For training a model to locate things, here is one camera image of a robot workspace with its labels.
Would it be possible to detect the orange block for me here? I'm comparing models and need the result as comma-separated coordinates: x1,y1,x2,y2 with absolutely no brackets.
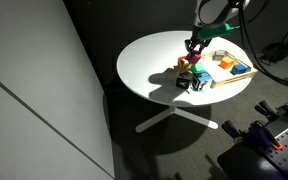
219,55,236,70

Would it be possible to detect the pink block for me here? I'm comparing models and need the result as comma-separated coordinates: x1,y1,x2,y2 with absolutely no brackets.
184,49,203,65

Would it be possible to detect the blue block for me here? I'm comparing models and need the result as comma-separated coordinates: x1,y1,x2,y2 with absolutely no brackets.
230,63,249,76

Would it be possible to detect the purple clamp with orange handle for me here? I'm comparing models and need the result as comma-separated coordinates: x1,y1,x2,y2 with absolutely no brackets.
222,119,283,151
254,99,288,126

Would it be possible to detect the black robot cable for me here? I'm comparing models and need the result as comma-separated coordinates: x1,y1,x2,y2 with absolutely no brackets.
237,0,288,91

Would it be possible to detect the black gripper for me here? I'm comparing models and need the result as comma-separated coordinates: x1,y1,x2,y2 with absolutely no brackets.
184,29,213,54

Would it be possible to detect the wooden tray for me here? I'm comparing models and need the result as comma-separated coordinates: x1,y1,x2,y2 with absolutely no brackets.
200,49,258,89

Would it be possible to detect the black cart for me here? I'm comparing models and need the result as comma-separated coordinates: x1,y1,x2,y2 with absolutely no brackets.
217,113,288,180

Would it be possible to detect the blue patterned soft cube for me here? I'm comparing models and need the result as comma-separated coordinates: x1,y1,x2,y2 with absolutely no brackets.
191,70,214,92

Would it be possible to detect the orange soft cube with hole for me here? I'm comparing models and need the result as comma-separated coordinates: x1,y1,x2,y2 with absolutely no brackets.
177,55,192,73

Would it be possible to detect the white table base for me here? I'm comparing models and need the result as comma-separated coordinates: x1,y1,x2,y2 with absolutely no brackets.
135,105,219,134

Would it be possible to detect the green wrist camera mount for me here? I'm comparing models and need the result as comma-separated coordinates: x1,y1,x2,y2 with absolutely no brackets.
197,23,234,43

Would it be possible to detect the green soft cube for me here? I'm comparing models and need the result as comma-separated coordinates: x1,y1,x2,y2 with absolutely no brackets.
188,62,208,75

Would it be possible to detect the black white patterned soft cube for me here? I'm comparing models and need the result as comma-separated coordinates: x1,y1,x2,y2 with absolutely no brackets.
175,71,194,90

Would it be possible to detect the grey block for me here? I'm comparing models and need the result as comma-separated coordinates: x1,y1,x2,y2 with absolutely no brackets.
212,49,227,62

